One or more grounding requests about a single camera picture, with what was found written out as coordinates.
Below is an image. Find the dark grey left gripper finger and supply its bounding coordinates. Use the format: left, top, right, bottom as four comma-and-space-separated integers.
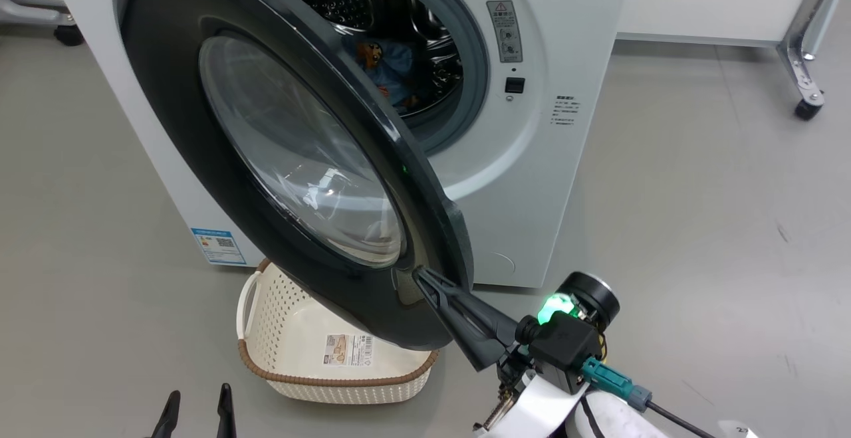
216, 383, 237, 438
152, 390, 182, 438

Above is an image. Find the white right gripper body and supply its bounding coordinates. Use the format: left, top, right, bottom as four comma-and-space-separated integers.
473, 358, 590, 438

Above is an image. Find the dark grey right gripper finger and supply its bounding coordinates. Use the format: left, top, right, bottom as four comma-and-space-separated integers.
412, 266, 521, 372

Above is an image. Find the blue cartoon print pyjama top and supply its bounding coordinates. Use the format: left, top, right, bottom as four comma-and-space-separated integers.
342, 36, 423, 110

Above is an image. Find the black round washing machine door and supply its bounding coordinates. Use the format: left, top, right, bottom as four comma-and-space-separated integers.
112, 0, 475, 351

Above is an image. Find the white perforated laundry basket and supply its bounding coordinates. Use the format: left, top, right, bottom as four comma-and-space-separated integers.
237, 259, 441, 404

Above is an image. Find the white washing machine body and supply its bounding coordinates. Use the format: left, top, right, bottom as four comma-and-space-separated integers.
47, 0, 636, 289

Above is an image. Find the grey rubber door gasket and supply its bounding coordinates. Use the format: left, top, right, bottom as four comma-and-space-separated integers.
249, 0, 491, 156

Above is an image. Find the blue energy label sticker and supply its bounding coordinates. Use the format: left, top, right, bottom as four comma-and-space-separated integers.
191, 227, 248, 267

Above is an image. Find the small printed text label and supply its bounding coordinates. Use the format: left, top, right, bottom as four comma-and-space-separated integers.
550, 96, 580, 126

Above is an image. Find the grey warning sticker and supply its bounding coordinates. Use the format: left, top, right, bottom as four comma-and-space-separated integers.
487, 0, 524, 63

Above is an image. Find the metal leg with caster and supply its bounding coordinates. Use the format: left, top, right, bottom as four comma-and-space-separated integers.
777, 0, 851, 122

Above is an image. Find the grey leg with caster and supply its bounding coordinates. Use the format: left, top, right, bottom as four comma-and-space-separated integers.
0, 0, 85, 47

